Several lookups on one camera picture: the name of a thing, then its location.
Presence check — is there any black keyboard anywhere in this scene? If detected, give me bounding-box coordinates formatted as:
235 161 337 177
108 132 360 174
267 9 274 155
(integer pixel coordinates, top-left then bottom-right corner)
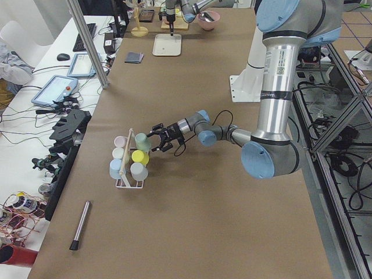
72 23 97 53

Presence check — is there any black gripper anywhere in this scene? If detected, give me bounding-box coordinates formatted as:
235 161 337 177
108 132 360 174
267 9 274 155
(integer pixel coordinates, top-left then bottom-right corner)
166 13 176 36
146 123 183 152

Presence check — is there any black metal rod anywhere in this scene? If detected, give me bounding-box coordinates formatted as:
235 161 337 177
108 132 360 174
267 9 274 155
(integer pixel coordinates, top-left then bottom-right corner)
69 201 91 251

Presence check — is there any aluminium frame post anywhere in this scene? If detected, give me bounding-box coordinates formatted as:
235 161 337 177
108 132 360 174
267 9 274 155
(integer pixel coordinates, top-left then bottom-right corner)
66 0 109 89

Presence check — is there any pink bowl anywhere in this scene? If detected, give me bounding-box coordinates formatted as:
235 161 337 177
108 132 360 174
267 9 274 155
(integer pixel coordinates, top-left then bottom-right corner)
196 10 220 31

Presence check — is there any white wire cup rack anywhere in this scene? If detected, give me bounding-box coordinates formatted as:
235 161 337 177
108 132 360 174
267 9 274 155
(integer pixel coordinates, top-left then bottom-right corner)
115 128 145 189

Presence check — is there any wooden mug tree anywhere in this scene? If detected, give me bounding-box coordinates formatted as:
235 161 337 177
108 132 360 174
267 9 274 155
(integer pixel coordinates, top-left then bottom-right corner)
123 1 148 37

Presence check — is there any green cup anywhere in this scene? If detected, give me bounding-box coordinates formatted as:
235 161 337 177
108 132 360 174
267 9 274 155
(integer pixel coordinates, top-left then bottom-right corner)
135 133 151 152

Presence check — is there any blue teach pendant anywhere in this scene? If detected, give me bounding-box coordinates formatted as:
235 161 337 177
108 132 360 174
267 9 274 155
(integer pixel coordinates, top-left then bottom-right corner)
31 75 78 106
67 52 95 78

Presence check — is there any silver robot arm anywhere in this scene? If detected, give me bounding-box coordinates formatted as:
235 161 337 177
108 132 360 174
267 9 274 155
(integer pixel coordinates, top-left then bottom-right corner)
165 0 217 36
150 1 344 179

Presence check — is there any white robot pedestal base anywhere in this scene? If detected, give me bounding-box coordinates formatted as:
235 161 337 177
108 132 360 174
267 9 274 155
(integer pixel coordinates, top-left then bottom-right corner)
230 27 266 102

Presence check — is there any grey cup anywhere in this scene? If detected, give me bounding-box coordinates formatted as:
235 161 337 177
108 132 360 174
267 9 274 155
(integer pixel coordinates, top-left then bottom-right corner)
130 162 148 181

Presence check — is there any cream cup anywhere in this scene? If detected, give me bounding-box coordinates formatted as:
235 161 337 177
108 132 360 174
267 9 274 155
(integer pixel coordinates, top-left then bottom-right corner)
112 147 124 160

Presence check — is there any wooden cutting board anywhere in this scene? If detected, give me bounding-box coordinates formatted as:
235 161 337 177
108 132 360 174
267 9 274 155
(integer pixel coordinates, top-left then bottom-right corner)
161 14 189 30

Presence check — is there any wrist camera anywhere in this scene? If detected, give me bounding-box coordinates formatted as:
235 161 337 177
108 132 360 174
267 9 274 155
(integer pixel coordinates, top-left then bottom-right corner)
177 134 185 145

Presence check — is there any cream rabbit tray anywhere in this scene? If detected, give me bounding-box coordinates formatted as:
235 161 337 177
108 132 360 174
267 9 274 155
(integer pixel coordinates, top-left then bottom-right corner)
152 34 182 56

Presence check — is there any grey folded cloth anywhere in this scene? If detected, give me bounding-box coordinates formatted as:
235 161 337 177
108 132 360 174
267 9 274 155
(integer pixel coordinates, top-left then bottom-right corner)
124 52 144 64

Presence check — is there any yellow cup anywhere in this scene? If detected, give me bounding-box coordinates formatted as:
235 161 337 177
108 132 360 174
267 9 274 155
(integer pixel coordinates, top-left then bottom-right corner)
131 150 149 166

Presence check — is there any black computer mouse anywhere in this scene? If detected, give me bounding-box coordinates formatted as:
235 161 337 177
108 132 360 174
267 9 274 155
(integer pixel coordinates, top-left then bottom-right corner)
56 53 70 62

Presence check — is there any blue cup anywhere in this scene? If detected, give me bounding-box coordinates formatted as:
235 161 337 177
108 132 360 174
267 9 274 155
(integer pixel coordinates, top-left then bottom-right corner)
109 159 122 180

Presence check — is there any pink cup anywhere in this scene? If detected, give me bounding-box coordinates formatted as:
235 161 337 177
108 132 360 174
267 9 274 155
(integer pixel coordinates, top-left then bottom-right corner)
113 135 127 148

